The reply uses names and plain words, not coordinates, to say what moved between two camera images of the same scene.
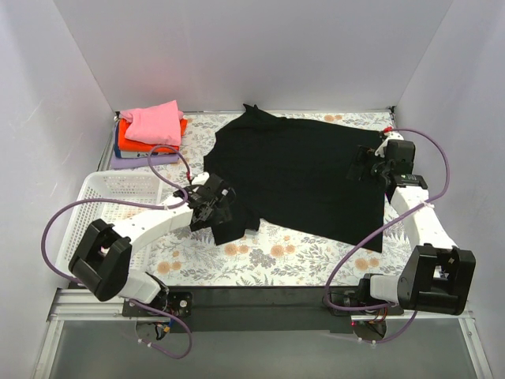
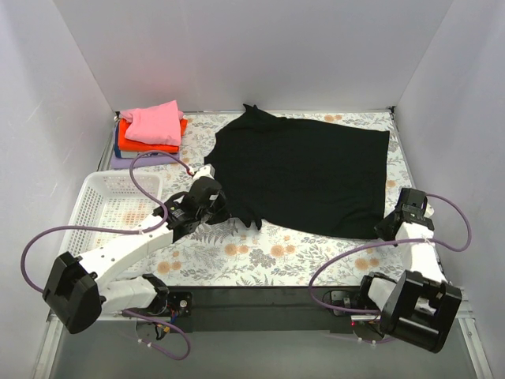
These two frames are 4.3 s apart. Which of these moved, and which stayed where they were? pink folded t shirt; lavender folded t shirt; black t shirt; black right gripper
Moved: black right gripper
Stayed: lavender folded t shirt; black t shirt; pink folded t shirt
